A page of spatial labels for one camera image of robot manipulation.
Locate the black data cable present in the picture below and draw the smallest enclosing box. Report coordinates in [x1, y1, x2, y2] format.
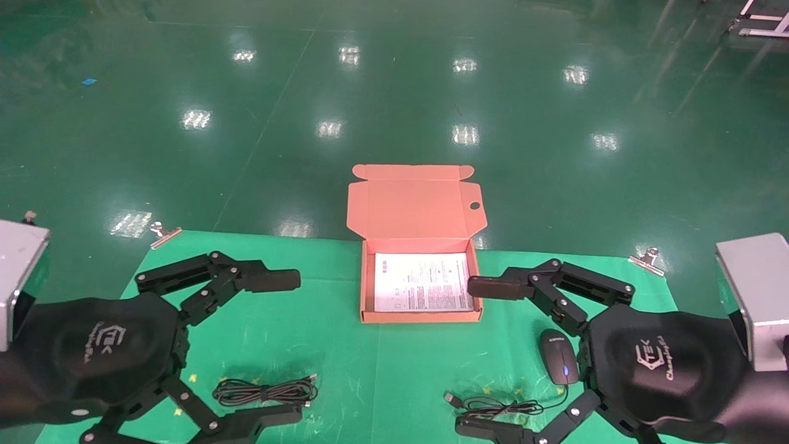
[213, 373, 320, 409]

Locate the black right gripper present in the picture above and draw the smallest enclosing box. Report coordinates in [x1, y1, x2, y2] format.
[579, 304, 750, 442]

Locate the black wired mouse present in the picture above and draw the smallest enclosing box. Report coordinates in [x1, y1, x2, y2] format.
[444, 329, 581, 420]

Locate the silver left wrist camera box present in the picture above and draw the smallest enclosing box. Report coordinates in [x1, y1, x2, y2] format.
[0, 219, 51, 352]

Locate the orange cardboard box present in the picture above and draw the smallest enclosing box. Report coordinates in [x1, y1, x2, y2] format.
[346, 163, 489, 324]

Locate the green table mat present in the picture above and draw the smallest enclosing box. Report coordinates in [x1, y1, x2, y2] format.
[34, 230, 740, 444]

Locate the white metal frame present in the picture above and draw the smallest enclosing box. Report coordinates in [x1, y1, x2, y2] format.
[729, 0, 789, 38]

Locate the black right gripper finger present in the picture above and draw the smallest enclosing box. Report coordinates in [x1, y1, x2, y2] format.
[468, 259, 634, 337]
[455, 390, 657, 444]

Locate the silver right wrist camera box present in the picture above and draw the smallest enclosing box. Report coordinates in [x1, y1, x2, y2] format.
[715, 233, 789, 372]

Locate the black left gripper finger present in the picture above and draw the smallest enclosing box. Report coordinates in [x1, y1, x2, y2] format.
[80, 377, 303, 444]
[136, 252, 301, 326]

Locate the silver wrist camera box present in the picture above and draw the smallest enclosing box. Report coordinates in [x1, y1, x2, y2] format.
[0, 219, 51, 352]
[715, 233, 789, 372]

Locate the metal binder clip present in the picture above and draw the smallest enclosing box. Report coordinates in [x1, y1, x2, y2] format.
[628, 247, 666, 277]
[150, 222, 183, 250]

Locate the white printed paper sheet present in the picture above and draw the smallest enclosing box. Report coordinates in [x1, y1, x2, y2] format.
[374, 252, 475, 313]

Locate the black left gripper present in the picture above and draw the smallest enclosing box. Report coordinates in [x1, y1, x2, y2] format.
[0, 293, 187, 427]

